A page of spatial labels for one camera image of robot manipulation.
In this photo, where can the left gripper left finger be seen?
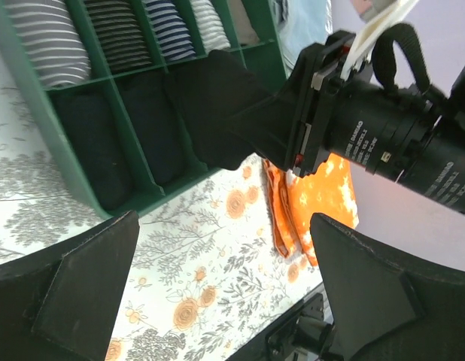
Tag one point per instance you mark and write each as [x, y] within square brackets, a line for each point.
[61, 302]

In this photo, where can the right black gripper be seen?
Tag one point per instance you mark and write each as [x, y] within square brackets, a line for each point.
[386, 117]

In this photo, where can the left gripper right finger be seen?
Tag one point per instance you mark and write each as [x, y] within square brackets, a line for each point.
[388, 304]

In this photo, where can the green compartment organizer box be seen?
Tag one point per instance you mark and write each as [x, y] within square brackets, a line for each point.
[147, 194]

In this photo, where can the black boxer underwear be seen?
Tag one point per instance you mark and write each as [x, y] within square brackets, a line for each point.
[207, 93]

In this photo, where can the orange white patterned cloth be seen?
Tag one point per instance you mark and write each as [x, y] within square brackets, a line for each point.
[293, 200]

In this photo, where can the light blue cloth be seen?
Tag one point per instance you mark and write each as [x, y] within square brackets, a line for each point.
[300, 23]

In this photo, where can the brown rolled sock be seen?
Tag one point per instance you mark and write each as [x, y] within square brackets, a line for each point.
[244, 31]

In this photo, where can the blue patterned rolled sock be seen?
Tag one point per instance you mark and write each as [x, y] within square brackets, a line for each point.
[170, 30]

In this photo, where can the black speckled rolled sock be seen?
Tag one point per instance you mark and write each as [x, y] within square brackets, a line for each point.
[119, 34]

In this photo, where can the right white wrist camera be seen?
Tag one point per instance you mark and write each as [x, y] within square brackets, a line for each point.
[378, 16]

